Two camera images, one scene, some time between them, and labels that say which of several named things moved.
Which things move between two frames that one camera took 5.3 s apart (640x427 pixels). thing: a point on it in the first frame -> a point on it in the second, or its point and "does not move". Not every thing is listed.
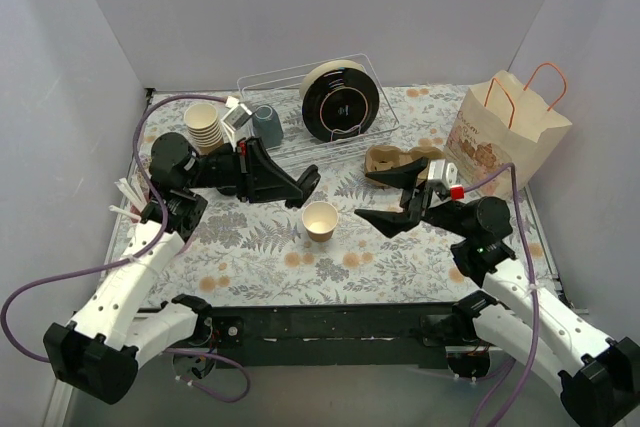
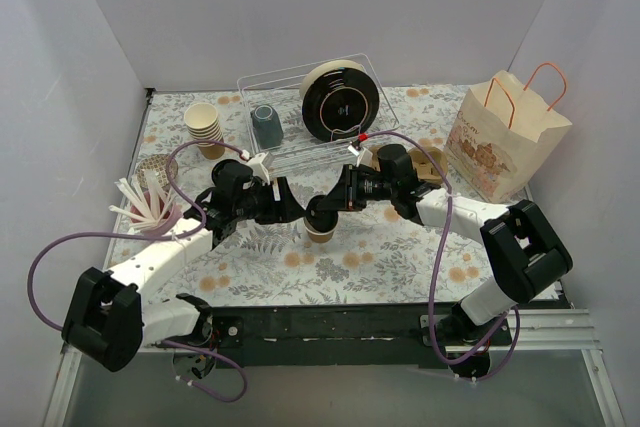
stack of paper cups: x=202 y=121 does not move
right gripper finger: x=391 y=223 -> x=339 y=196
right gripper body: x=420 y=204 -> x=351 y=188
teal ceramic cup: x=267 y=125 does not move
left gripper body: x=245 y=168 -> x=275 y=198
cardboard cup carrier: x=380 y=157 does not move
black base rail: x=334 y=336 does not move
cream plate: x=325 y=67 does not move
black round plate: x=339 y=105 does not move
